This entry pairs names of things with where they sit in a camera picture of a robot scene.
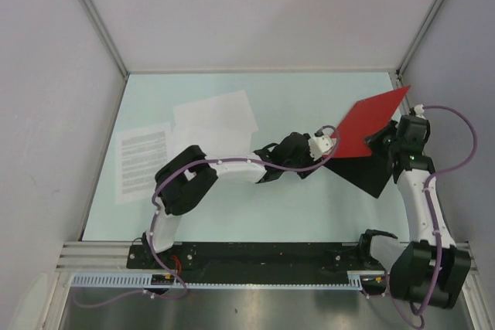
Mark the aluminium corner post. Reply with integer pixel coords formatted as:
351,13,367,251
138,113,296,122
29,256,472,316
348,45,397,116
78,0,130,82
395,0,447,77

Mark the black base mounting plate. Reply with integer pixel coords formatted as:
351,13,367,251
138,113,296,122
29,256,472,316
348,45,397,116
126,241,391,285

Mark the aluminium right corner post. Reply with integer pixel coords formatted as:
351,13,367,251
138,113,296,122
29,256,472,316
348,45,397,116
395,0,447,77

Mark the blank white paper upper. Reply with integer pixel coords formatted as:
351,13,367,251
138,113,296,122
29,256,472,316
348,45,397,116
173,90,258,133

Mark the aluminium front frame rail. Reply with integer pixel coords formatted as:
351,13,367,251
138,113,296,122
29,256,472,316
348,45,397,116
56,240,476,274

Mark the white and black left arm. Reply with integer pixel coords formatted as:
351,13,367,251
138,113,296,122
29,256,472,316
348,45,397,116
143,132,322,268

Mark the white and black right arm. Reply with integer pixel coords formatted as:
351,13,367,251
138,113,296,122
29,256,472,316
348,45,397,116
357,115,471,309

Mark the blank white paper lower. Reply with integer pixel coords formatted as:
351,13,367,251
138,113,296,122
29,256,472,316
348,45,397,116
172,126,251,158

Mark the printed text paper sheet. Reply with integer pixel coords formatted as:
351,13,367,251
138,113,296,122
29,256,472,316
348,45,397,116
115,122,171,205

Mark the aluminium left corner post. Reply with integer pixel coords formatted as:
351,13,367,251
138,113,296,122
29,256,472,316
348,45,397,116
78,0,130,82

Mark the aluminium right side rail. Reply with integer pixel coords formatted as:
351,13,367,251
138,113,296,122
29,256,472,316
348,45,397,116
391,73,417,114

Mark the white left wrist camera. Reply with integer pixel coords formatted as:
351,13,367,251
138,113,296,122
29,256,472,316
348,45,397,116
308,134,336,161

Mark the red and black file folder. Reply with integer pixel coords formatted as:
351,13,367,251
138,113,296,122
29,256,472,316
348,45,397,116
325,86,410,198

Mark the light blue slotted cable duct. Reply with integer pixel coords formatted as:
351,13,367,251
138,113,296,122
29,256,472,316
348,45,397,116
71,273,362,291

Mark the blank white paper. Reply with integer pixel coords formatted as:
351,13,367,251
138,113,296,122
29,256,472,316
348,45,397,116
173,90,258,133
172,126,251,158

